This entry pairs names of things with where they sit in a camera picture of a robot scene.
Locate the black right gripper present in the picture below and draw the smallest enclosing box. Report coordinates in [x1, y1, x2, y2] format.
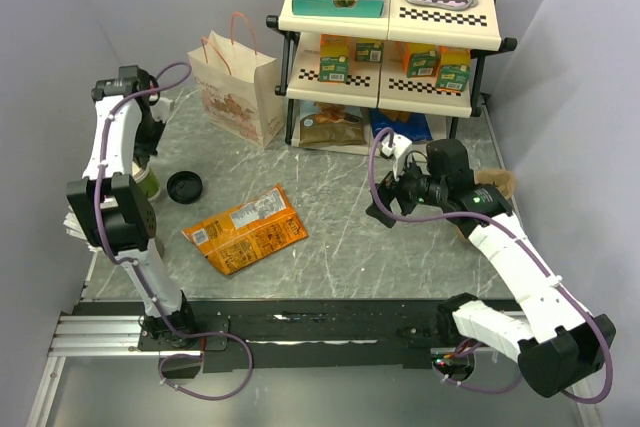
[365, 153, 447, 228]

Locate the green paper coffee cup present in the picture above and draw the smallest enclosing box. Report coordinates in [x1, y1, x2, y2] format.
[132, 162, 161, 201]

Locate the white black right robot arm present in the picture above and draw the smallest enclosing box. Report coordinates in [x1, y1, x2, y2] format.
[367, 128, 616, 404]

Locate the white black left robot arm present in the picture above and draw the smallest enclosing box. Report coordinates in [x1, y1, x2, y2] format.
[66, 65, 198, 349]

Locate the black plastic cup lid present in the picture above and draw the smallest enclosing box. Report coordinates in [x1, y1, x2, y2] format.
[166, 170, 203, 205]

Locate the blue chips bag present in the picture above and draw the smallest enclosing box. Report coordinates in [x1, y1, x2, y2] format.
[369, 109, 433, 142]

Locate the brown chips bag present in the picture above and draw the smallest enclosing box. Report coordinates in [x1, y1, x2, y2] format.
[299, 101, 366, 147]

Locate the white Cream Bear paper bag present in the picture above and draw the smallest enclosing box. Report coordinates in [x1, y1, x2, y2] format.
[188, 31, 285, 149]

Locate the cream black three-tier shelf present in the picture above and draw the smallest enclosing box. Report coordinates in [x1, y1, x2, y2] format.
[266, 0, 517, 147]

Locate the white paper straws bundle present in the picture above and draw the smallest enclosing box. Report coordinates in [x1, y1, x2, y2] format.
[63, 208, 102, 253]

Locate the brown cardboard cup carrier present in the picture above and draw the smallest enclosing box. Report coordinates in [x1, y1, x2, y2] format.
[453, 169, 516, 217]

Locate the orange chips bag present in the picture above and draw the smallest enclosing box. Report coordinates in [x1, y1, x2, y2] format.
[182, 185, 308, 276]

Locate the orange green snack box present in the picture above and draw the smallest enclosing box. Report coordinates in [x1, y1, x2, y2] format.
[318, 34, 350, 83]
[435, 46, 471, 93]
[354, 38, 384, 63]
[396, 41, 440, 78]

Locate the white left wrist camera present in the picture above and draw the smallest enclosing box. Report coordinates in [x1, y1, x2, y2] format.
[150, 97, 175, 124]

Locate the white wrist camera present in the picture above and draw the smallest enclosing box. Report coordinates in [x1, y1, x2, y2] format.
[379, 132, 412, 181]
[150, 97, 175, 124]

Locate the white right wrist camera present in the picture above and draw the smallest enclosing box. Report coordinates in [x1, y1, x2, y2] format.
[379, 132, 412, 181]

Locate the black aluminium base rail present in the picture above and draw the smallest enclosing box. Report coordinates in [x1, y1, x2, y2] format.
[49, 299, 465, 380]

